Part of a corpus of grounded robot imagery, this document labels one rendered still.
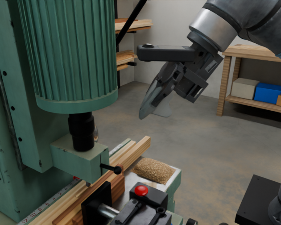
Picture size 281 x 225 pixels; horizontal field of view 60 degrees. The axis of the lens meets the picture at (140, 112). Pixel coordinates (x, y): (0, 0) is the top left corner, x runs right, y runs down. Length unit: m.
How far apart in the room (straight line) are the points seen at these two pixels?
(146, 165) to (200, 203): 1.28
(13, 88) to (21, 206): 0.37
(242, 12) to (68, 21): 0.31
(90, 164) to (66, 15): 0.32
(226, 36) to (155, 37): 3.83
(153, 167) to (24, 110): 0.41
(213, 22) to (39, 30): 0.31
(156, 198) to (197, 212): 1.41
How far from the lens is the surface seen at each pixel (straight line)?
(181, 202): 2.02
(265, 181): 1.37
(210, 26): 0.50
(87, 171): 0.60
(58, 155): 0.66
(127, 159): 0.81
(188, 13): 4.02
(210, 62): 0.54
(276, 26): 0.55
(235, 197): 2.16
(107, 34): 0.48
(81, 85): 0.47
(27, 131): 0.64
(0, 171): 0.76
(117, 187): 0.69
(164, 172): 0.78
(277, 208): 1.16
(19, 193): 0.80
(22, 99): 0.60
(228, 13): 0.51
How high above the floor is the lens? 1.40
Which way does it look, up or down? 24 degrees down
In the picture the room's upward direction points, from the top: straight up
